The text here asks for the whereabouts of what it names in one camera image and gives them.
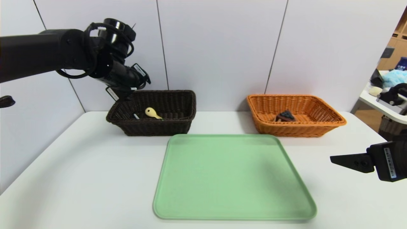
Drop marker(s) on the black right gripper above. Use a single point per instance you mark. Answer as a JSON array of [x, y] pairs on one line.
[[386, 162]]

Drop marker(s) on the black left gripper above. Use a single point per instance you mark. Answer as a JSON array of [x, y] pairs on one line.
[[115, 94]]

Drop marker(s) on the chocolate blueberry cake slice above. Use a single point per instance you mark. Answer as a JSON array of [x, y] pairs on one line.
[[285, 116]]

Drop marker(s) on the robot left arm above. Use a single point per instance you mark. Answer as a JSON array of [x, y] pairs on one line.
[[31, 54]]

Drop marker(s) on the dark brown wicker basket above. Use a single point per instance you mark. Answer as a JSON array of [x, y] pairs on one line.
[[152, 127]]

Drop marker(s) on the grey woven storage basket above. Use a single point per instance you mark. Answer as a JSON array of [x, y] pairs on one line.
[[391, 128]]

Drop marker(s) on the orange wicker basket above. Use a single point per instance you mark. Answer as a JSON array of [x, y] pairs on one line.
[[295, 128]]

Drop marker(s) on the beige oval stone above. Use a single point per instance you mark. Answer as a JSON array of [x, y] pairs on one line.
[[375, 91]]

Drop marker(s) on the black background object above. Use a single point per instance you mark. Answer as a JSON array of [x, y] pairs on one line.
[[375, 79]]

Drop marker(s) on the light blue fluffy cloth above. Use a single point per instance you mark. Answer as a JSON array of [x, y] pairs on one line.
[[396, 78]]

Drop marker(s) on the dark blue container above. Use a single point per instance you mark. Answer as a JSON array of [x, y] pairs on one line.
[[402, 63]]

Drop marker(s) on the light green plastic tray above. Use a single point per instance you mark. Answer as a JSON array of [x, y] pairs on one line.
[[229, 178]]

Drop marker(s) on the wooden shelf cabinet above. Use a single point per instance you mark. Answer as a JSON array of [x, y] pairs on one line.
[[397, 44]]

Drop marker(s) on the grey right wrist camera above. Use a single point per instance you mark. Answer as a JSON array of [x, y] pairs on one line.
[[394, 106]]

